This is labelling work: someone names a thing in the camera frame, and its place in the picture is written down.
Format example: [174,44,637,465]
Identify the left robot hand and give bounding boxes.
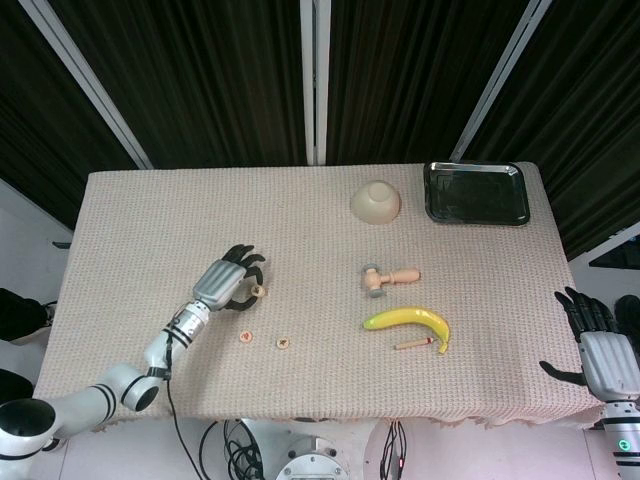
[192,244,269,315]

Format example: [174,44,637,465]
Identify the black trouser leg with shoe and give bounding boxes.
[0,287,57,345]

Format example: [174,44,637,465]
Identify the white frame post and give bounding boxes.
[23,0,153,170]
[298,0,330,166]
[449,0,547,162]

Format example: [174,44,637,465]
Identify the beige woven tablecloth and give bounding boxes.
[24,160,604,431]

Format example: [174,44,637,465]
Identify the black rectangular tray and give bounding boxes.
[423,160,532,229]

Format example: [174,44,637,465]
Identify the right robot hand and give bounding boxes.
[538,285,640,402]

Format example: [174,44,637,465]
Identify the red and black cables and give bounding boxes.
[379,419,409,480]

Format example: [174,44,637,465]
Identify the black cable bundle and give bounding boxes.
[199,418,266,480]

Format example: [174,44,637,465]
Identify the black rounded object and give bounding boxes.
[613,294,640,334]

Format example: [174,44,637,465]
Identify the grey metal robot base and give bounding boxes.
[274,433,354,480]

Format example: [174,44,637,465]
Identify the yellow banana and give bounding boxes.
[362,306,451,357]

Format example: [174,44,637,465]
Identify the dark glossy panel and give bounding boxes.
[589,238,640,271]

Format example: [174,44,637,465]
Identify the wooden toy hammer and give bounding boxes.
[360,263,422,300]

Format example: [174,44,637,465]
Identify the beige upturned bowl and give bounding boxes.
[349,179,404,226]

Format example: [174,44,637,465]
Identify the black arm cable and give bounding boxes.
[147,314,196,480]

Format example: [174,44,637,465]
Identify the black curtain panel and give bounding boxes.
[52,0,307,169]
[325,0,532,165]
[0,0,140,232]
[462,0,640,261]

